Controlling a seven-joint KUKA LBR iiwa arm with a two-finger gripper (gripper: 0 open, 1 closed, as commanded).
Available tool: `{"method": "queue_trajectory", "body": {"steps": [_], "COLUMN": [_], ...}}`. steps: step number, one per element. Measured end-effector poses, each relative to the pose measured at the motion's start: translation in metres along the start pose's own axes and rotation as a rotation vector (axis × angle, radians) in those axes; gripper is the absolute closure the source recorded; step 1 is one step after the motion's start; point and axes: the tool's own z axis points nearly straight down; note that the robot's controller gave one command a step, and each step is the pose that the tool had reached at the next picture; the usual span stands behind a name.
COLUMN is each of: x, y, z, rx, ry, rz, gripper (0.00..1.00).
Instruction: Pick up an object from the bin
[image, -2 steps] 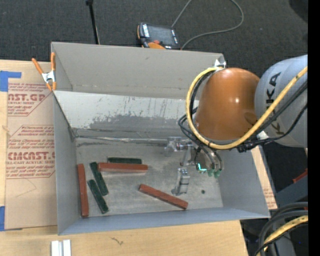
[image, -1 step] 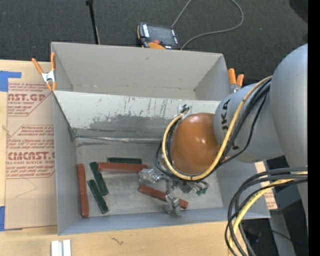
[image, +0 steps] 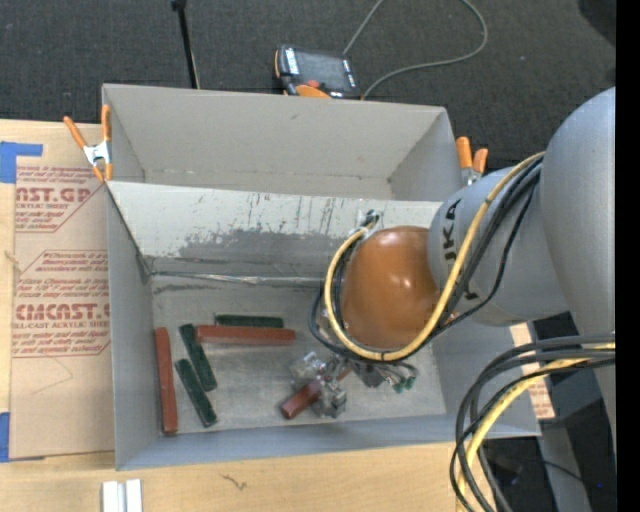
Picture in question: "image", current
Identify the grey metal bin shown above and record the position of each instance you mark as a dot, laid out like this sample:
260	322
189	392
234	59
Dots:
260	150

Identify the red-brown block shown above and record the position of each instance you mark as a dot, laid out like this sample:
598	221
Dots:
166	380
245	334
299	402

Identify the brown cardboard board, red print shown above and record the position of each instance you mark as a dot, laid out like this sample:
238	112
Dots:
55	300

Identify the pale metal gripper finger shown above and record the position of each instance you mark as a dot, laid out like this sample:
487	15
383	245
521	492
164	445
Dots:
332	400
309	366

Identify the dark green flat block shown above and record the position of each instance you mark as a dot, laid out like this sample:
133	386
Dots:
196	393
248	321
198	357

